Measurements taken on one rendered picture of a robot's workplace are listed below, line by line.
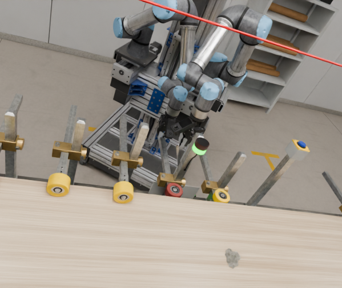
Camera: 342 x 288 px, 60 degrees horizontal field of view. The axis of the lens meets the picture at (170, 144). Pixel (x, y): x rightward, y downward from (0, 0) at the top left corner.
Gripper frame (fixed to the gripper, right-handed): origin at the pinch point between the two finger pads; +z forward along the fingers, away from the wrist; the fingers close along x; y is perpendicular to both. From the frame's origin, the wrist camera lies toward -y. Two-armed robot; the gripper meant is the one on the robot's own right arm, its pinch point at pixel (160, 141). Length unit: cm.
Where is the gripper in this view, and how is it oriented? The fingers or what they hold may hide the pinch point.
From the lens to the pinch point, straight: 171.0
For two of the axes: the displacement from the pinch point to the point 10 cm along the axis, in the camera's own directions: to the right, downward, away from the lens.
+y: -1.2, -6.9, 7.2
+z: -3.4, 7.1, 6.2
